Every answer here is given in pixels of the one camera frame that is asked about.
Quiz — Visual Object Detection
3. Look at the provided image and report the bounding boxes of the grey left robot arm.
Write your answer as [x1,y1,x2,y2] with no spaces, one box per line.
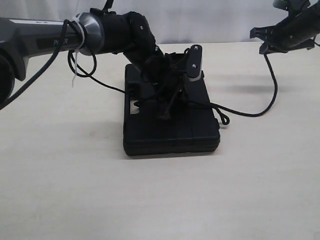
[0,8,187,115]

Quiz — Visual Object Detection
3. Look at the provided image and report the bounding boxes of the white zip tie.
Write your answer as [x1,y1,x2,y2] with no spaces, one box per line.
[71,12,85,88]

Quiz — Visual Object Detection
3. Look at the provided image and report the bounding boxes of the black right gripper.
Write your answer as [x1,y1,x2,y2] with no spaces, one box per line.
[250,0,320,55]

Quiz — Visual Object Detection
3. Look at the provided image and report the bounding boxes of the black plastic carrying case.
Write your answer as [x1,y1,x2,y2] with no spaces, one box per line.
[122,64,221,156]

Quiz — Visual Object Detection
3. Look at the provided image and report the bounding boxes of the black cord with loop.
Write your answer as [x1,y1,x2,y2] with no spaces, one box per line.
[129,51,279,126]

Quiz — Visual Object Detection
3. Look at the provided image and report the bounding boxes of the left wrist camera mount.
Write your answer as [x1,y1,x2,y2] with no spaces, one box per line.
[185,44,203,82]

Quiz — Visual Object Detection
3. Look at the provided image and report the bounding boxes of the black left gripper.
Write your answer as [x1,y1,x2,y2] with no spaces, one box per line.
[138,51,189,119]

